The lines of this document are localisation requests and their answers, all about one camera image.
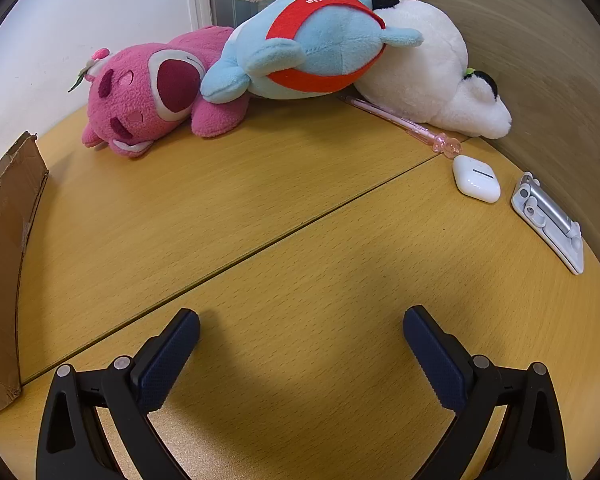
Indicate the cardboard box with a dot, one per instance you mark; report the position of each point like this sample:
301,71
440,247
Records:
0,260

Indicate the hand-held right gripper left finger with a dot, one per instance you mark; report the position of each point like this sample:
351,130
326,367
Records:
167,360

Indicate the pink pen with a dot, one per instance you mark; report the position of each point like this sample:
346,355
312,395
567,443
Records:
395,119

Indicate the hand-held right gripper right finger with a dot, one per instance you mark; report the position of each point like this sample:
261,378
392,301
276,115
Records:
432,355

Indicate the blue plush with red vest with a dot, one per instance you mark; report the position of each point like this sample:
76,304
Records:
325,45

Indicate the white plush with black ears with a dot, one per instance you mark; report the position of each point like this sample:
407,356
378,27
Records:
430,60

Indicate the wooden desktop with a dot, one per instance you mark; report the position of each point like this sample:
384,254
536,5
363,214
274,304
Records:
280,260

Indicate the pink plush bear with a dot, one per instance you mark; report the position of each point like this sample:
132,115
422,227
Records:
130,105

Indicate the white earbuds case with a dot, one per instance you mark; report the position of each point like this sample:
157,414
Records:
475,180

